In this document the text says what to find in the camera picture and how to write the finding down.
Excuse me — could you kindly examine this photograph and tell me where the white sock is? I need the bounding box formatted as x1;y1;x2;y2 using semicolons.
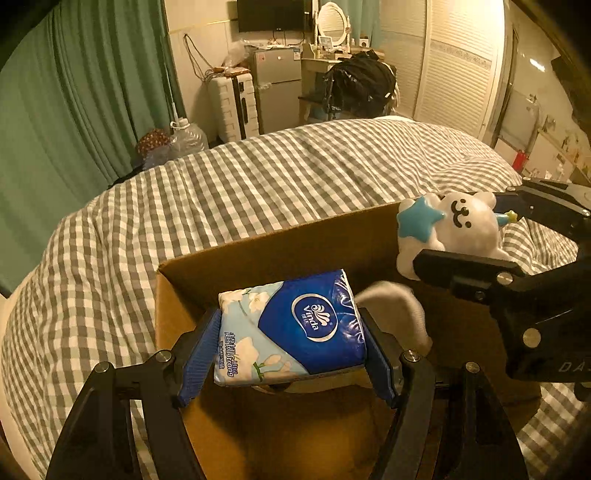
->
356;280;433;352

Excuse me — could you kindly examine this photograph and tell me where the white louvered wardrobe door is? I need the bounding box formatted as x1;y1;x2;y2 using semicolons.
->
378;0;509;142

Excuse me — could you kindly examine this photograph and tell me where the oval vanity mirror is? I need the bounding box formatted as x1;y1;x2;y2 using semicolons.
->
317;2;350;47

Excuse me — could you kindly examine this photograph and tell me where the blue tissue pack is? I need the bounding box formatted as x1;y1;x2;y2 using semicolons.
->
213;270;367;387

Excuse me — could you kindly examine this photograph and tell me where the cardboard box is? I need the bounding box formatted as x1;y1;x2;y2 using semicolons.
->
155;202;542;480

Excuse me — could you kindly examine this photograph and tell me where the white plush toy with star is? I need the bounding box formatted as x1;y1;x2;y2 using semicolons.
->
396;191;519;280

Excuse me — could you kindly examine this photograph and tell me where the white suitcase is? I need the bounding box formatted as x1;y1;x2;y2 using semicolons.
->
207;72;260;142

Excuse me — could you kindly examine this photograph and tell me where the white dressing table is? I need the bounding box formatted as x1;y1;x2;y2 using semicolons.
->
298;45;365;126

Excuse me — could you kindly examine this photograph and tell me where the clear plastic bag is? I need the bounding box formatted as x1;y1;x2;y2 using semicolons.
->
223;39;256;70

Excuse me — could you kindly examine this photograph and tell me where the clear water jug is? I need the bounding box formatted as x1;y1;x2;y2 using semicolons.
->
168;117;208;160

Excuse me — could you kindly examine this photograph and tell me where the black backpack on chair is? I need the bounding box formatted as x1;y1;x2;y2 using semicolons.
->
325;51;398;119

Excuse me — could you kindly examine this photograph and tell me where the checkered bed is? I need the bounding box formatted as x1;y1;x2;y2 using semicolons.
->
0;115;591;480

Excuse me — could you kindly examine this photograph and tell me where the green curtain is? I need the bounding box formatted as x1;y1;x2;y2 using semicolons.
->
0;0;186;296

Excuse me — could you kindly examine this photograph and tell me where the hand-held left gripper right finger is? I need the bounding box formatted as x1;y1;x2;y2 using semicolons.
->
358;306;530;480

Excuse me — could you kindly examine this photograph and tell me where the silver mini fridge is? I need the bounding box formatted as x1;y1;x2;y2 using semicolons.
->
251;47;304;134

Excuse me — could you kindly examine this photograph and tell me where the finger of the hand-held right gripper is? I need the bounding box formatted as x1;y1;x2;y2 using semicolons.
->
495;191;532;220
412;248;527;305

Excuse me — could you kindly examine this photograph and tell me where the black wall television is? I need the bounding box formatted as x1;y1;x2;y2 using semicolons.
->
237;0;313;33

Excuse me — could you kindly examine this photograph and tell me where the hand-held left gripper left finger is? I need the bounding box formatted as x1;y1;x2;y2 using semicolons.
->
45;307;223;480

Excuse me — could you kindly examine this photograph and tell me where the brown patterned bag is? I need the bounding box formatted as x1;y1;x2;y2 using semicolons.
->
135;128;172;160

